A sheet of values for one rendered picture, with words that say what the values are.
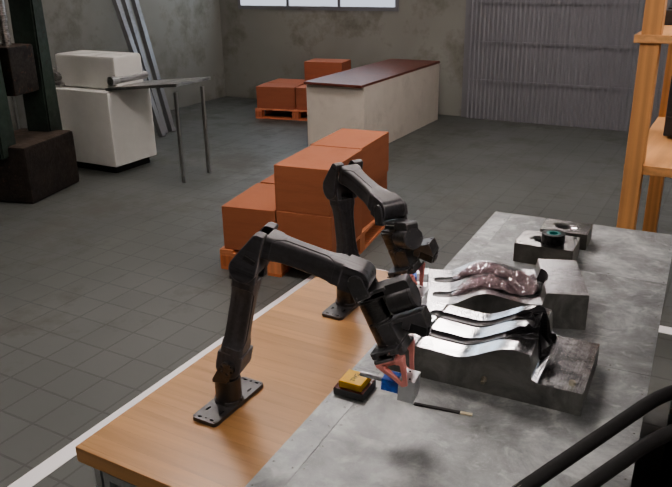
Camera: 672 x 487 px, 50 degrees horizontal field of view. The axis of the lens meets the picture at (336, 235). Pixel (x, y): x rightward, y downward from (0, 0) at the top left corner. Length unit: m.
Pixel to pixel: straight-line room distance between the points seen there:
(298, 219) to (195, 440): 2.71
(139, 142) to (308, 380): 5.48
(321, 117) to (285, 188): 3.25
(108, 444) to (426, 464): 0.70
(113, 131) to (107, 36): 2.57
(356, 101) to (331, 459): 5.84
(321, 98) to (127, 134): 1.94
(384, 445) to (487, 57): 7.65
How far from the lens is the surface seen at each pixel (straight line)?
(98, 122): 7.00
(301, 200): 4.23
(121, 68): 6.92
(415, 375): 1.60
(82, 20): 9.04
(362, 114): 7.20
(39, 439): 3.27
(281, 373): 1.90
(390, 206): 1.89
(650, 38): 3.78
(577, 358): 1.91
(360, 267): 1.50
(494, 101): 9.05
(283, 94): 9.08
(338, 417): 1.73
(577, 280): 2.23
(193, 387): 1.88
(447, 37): 9.21
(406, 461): 1.60
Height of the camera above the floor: 1.79
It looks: 21 degrees down
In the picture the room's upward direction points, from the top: 1 degrees counter-clockwise
